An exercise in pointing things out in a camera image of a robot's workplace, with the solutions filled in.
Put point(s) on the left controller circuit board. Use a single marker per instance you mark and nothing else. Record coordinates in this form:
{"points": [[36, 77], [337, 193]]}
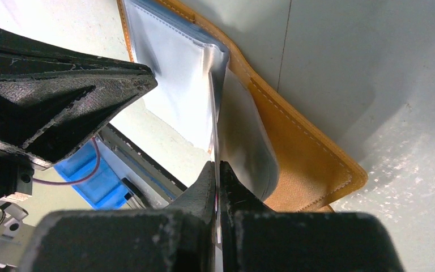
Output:
{"points": [[104, 190]]}

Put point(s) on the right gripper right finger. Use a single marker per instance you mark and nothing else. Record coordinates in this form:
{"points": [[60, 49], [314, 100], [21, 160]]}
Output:
{"points": [[256, 238]]}

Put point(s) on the orange leather card holder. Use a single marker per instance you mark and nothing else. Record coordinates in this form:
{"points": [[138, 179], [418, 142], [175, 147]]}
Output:
{"points": [[274, 151]]}

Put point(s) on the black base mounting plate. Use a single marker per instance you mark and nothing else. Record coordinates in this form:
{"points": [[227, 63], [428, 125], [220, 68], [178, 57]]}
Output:
{"points": [[148, 184]]}

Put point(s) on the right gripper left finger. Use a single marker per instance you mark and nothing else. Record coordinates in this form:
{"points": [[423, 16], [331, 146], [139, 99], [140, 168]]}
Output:
{"points": [[179, 237]]}

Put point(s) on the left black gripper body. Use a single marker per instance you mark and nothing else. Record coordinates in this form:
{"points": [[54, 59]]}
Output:
{"points": [[16, 173]]}

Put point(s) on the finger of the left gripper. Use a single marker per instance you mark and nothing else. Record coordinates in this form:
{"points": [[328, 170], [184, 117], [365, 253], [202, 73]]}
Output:
{"points": [[53, 100]]}

